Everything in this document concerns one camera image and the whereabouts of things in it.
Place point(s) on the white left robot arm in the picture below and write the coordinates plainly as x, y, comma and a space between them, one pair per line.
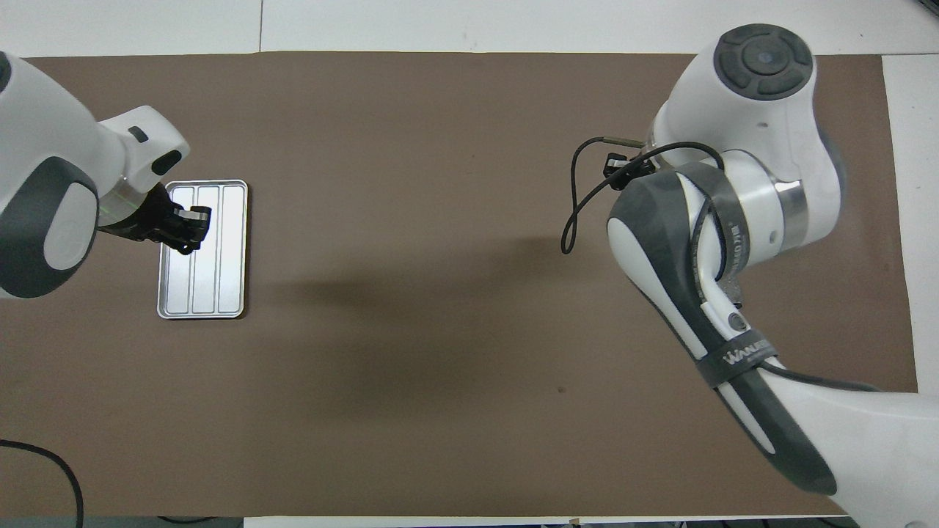
44, 147

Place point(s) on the brown table mat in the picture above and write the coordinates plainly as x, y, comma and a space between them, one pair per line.
440, 403

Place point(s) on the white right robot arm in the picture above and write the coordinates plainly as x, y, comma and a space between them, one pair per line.
763, 110

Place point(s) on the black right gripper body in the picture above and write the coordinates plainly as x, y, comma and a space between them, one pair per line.
618, 166

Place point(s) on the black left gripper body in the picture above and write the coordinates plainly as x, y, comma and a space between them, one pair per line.
154, 220

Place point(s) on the silver metal tray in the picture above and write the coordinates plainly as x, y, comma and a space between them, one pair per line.
220, 279

